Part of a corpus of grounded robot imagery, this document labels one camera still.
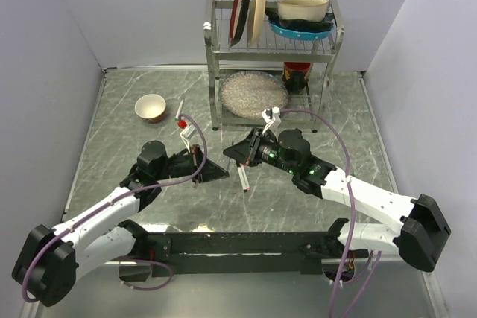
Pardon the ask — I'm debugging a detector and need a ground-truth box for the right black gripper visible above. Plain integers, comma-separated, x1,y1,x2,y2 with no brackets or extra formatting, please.
224,127,297,174

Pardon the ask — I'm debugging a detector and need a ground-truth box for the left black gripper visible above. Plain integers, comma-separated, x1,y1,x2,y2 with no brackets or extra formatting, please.
154,144,229,183

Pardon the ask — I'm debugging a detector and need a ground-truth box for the white pen orange cap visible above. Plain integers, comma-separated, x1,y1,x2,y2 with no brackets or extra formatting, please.
240,165,250,192

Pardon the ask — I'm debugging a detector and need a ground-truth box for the white marker black tip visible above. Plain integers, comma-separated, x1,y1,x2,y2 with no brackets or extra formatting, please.
237,166,248,191

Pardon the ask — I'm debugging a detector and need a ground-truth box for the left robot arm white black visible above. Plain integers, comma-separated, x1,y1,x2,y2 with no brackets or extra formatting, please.
12,141,229,307

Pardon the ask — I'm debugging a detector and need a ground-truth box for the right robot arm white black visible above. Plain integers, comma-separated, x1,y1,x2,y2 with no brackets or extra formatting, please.
223,129,451,272

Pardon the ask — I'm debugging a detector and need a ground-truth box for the green tipped white pen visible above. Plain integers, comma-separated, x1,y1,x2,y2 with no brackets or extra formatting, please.
174,98,185,121

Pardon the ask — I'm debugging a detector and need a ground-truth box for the speckled grey plate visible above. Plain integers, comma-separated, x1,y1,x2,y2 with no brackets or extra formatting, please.
218,71,289,119

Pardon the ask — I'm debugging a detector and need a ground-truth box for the steel dish rack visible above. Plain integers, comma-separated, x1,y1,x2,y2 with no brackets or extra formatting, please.
203,0,344,130

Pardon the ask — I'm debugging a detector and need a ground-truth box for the small cream bowl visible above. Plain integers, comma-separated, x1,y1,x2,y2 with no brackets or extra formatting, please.
134,94,167,123

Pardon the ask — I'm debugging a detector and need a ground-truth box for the red black mug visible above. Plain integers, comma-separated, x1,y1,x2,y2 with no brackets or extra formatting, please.
282,62,311,93

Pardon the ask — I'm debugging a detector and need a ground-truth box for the blue dotted dish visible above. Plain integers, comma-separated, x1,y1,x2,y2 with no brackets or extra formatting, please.
269,22,334,42

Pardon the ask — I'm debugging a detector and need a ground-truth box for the beige plate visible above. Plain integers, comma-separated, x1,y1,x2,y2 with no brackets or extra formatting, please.
247,0,266,48

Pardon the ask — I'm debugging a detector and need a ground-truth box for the red black plate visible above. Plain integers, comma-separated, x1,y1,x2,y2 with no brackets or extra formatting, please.
229,0,250,47

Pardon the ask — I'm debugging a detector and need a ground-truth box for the black dish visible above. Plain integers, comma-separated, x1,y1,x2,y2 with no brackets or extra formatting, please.
265,8,334,33

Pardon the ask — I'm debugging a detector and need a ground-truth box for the cream ceramic bowl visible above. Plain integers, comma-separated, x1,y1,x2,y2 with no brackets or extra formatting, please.
277,0,329,22

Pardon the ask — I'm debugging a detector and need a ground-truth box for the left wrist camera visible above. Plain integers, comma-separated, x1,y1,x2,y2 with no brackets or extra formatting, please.
177,119,196,140

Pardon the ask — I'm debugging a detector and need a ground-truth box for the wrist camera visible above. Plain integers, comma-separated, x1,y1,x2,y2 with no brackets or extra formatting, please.
177,119,196,140
262,106,281,124

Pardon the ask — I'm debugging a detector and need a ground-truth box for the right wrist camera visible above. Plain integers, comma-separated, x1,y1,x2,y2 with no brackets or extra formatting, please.
262,106,281,124

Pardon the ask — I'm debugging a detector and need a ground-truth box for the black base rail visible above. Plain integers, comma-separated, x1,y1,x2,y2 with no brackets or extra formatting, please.
104,230,370,282

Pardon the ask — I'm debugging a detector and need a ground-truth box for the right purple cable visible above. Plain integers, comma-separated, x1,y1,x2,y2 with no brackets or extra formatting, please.
277,108,383,318

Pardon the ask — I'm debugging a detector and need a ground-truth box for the purple cable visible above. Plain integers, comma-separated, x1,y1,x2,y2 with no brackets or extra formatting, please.
20,113,208,303
277,108,383,318

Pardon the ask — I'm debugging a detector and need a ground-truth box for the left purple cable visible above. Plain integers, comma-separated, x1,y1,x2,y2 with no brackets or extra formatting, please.
20,113,208,303

